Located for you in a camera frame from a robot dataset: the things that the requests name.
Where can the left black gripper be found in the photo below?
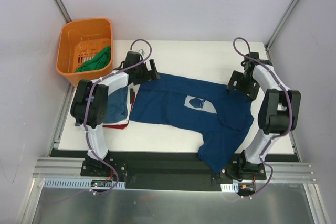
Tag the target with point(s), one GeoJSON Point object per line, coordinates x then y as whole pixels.
{"type": "Point", "coordinates": [150, 71]}

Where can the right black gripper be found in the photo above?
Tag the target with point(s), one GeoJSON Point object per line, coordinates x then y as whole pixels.
{"type": "Point", "coordinates": [241, 87]}

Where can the dark blue t shirt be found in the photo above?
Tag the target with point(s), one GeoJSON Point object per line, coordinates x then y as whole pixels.
{"type": "Point", "coordinates": [223, 119]}

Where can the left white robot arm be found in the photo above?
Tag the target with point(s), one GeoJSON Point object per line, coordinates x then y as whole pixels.
{"type": "Point", "coordinates": [90, 103]}

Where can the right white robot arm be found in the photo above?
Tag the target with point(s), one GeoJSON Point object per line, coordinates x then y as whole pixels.
{"type": "Point", "coordinates": [277, 116]}

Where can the folded light blue t shirt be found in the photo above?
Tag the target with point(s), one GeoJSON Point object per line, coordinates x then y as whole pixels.
{"type": "Point", "coordinates": [115, 106]}

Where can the green t shirt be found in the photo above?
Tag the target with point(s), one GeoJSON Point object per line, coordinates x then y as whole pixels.
{"type": "Point", "coordinates": [99, 61]}

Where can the folded red t shirt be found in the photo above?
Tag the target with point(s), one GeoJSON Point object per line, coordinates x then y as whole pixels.
{"type": "Point", "coordinates": [118, 127]}

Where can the orange plastic basket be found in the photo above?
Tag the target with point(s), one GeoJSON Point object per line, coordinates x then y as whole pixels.
{"type": "Point", "coordinates": [80, 41]}

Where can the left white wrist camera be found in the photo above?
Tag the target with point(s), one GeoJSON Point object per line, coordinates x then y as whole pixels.
{"type": "Point", "coordinates": [141, 52]}

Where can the aluminium rail frame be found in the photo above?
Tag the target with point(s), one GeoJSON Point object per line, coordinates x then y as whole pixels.
{"type": "Point", "coordinates": [283, 172]}

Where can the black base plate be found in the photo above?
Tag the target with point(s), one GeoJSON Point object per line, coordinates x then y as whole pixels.
{"type": "Point", "coordinates": [159, 181]}

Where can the right slotted cable duct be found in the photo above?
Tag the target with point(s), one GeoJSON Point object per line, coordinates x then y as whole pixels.
{"type": "Point", "coordinates": [230, 188]}

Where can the slotted cable duct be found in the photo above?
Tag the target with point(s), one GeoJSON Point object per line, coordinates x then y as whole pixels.
{"type": "Point", "coordinates": [230, 188]}
{"type": "Point", "coordinates": [71, 183]}

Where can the left slotted cable duct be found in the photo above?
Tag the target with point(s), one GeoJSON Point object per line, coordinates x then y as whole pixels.
{"type": "Point", "coordinates": [71, 183]}

